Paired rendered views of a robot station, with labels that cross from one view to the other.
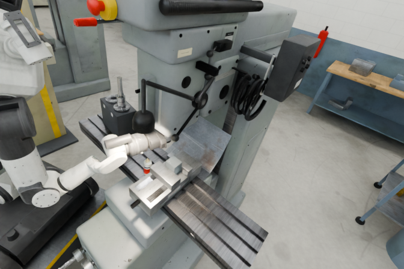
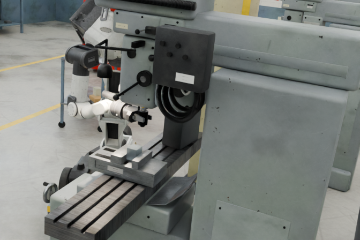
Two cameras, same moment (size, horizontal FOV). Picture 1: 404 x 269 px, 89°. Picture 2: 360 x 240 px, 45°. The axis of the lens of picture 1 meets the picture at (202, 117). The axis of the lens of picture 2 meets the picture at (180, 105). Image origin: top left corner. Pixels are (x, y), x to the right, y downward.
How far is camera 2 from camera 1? 186 cm
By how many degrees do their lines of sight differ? 70
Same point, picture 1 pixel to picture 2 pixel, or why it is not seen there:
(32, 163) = (77, 82)
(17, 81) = (99, 39)
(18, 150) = (76, 69)
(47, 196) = (72, 106)
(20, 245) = (75, 174)
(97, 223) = not seen: hidden behind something
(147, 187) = (108, 152)
